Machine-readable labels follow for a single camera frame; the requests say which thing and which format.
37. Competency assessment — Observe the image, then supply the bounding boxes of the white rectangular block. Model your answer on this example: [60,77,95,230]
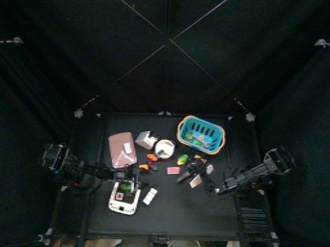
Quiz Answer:
[141,187,159,206]

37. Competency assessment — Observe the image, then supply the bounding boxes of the white toy cash register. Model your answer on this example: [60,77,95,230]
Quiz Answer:
[107,180,143,216]

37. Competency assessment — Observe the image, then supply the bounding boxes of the white printed table label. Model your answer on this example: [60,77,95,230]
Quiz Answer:
[238,206,270,233]

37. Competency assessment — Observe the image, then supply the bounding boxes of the green yellow toy corn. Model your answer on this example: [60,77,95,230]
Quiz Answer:
[176,153,191,166]

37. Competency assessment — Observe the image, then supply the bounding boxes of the toy food in basket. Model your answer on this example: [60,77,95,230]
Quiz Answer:
[184,132,206,146]

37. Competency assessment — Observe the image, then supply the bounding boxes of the black toy pan grey handle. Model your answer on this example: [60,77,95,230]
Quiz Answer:
[175,157,208,183]

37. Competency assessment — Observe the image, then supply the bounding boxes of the white toy pot grey handles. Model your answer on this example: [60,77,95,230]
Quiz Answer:
[153,139,176,160]

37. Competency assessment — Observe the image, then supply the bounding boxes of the teal basket orange handles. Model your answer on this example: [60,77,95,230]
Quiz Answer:
[176,115,227,155]

